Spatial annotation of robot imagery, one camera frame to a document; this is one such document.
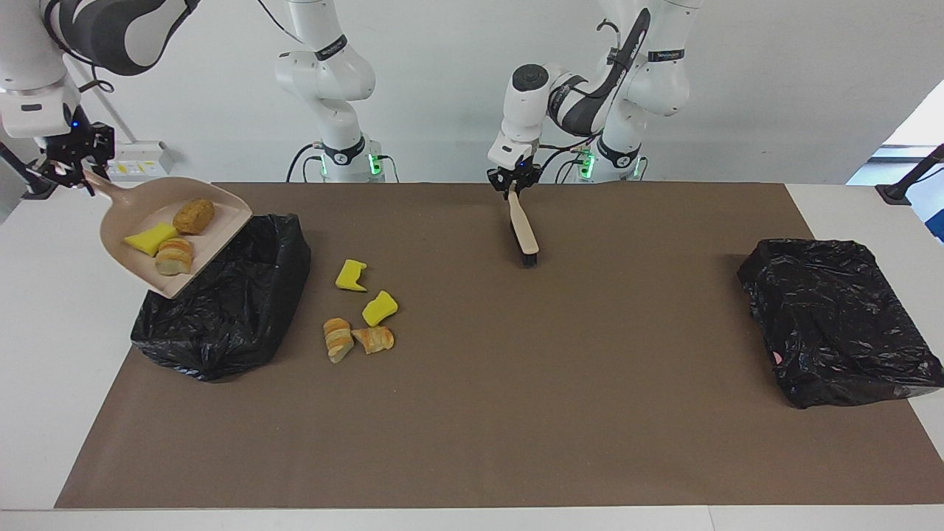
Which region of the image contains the beige brush with black bristles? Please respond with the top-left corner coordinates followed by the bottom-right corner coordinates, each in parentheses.
top-left (506, 183), bottom-right (541, 266)

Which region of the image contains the beige plastic dustpan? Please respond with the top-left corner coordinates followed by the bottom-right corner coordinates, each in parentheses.
top-left (81, 170), bottom-right (253, 299)

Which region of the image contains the yellow sponge chunk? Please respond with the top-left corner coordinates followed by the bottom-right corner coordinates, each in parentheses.
top-left (362, 291), bottom-right (399, 328)
top-left (124, 223), bottom-right (179, 257)

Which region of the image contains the brown oblong bread roll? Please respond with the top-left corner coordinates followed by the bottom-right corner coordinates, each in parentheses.
top-left (173, 199), bottom-right (216, 235)

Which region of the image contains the pale bread piece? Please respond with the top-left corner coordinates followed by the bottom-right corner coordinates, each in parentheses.
top-left (155, 237), bottom-right (194, 277)

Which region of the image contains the orange striped croissant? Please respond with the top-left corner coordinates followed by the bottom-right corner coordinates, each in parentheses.
top-left (351, 326), bottom-right (395, 355)
top-left (323, 318), bottom-right (355, 364)

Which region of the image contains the black-bagged trash bin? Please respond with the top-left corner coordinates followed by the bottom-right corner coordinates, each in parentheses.
top-left (131, 214), bottom-right (313, 383)

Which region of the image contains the black-bagged bin with pink spot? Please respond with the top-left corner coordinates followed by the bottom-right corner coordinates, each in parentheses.
top-left (737, 237), bottom-right (944, 410)

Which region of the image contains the notched yellow sponge piece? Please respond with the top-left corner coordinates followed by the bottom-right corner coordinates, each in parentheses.
top-left (335, 259), bottom-right (369, 293)

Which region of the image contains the brown table mat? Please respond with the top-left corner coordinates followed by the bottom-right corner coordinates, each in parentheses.
top-left (55, 182), bottom-right (944, 510)

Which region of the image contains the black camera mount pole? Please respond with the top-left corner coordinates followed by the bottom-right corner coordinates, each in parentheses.
top-left (0, 142), bottom-right (60, 201)
top-left (875, 144), bottom-right (944, 206)

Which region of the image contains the black left base cable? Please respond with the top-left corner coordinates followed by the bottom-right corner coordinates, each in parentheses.
top-left (552, 156), bottom-right (591, 184)

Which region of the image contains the black base cable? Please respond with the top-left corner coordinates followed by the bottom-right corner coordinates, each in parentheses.
top-left (552, 156), bottom-right (591, 184)
top-left (286, 144), bottom-right (319, 183)

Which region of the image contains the white wall conduit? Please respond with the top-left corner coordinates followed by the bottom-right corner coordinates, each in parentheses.
top-left (70, 63), bottom-right (139, 145)

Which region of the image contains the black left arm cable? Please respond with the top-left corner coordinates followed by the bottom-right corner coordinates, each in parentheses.
top-left (537, 18), bottom-right (624, 174)

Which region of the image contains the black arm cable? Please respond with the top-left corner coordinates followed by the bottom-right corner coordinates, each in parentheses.
top-left (254, 0), bottom-right (303, 45)
top-left (537, 18), bottom-right (624, 174)

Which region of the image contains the white wall socket box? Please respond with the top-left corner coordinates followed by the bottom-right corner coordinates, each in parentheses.
top-left (107, 141), bottom-right (175, 181)

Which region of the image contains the black right base cable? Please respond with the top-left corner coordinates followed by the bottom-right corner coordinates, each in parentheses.
top-left (286, 144), bottom-right (319, 183)

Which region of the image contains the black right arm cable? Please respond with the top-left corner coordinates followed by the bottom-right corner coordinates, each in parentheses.
top-left (254, 0), bottom-right (303, 45)

